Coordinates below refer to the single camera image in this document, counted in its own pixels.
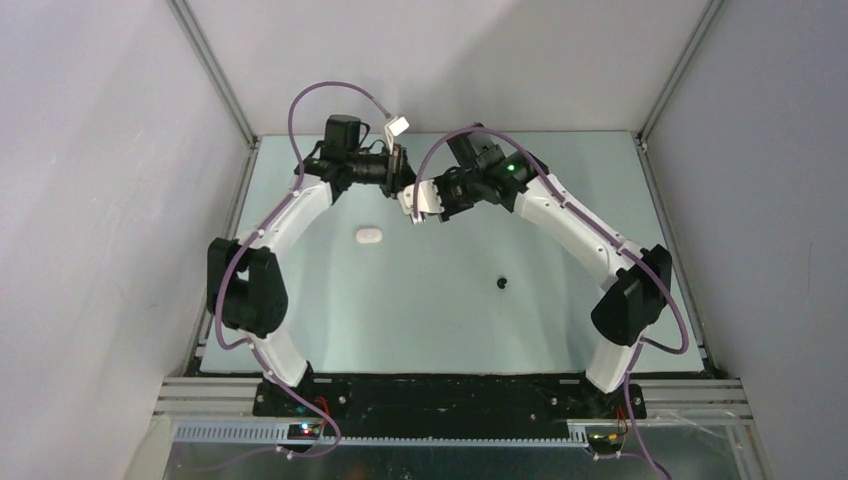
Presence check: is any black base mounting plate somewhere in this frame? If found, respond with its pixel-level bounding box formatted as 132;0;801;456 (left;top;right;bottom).
252;373;647;438

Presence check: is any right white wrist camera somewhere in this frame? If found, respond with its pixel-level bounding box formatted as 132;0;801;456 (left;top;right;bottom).
398;179;444;224

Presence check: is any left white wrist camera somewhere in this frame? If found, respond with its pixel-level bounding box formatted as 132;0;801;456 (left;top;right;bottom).
383;115;410;152

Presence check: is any left controller board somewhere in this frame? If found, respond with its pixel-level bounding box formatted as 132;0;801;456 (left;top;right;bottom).
287;423;323;441

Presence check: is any controller board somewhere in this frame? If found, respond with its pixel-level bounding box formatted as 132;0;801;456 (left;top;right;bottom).
287;423;323;441
587;433;626;448

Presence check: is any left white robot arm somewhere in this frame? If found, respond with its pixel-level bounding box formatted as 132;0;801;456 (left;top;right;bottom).
206;114;415;417

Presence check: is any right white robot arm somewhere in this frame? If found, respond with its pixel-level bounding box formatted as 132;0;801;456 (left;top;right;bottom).
405;124;679;418

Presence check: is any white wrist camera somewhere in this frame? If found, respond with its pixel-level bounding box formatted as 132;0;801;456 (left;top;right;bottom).
398;179;444;224
383;115;410;152

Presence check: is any grey slotted cable duct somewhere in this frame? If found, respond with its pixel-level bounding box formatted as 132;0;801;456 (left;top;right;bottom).
173;421;588;448

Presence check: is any aluminium frame rail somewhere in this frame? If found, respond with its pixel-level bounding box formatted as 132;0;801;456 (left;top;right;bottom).
153;377;754;426

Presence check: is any white earbud charging case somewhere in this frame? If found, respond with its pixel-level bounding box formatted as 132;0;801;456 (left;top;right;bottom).
355;227;383;245

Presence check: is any right controller board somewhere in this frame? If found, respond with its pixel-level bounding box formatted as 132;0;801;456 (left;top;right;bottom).
587;433;626;448

